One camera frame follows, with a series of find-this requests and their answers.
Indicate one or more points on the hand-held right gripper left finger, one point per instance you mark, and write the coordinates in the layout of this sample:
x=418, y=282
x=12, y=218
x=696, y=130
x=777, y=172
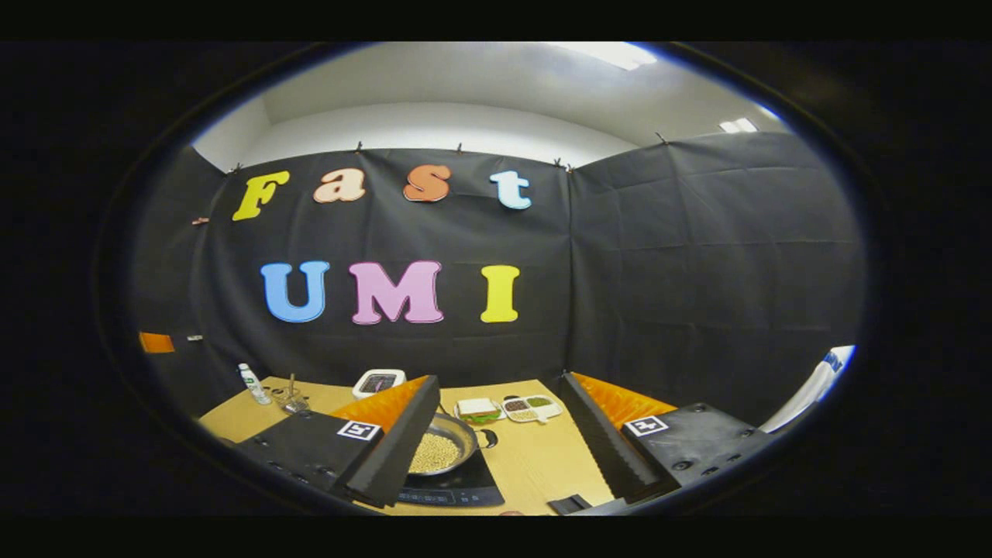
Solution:
x=399, y=442

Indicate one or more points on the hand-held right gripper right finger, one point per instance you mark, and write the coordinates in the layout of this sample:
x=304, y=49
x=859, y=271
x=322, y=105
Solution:
x=604, y=442

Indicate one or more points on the pile of soybeans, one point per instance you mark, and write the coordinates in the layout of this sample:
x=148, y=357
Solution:
x=434, y=453

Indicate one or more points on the white blue cloth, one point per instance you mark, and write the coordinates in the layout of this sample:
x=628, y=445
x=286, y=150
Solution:
x=814, y=384

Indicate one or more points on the small ceiling light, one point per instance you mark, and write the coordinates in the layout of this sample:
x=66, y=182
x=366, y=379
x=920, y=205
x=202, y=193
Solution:
x=738, y=125

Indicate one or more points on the white toaster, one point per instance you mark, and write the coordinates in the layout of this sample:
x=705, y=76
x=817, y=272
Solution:
x=378, y=382

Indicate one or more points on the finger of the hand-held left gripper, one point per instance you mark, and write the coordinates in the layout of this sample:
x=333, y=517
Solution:
x=156, y=342

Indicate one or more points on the white green drink bottle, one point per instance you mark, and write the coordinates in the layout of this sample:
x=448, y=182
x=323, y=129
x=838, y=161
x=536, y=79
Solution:
x=252, y=384

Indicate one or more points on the sandwich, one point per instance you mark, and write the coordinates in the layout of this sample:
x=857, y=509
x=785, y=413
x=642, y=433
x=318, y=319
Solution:
x=478, y=409

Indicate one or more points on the black induction cooktop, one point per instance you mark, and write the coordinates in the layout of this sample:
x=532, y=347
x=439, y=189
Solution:
x=457, y=490

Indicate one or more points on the white divided dish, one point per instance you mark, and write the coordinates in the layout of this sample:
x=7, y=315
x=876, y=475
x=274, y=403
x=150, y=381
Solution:
x=531, y=407

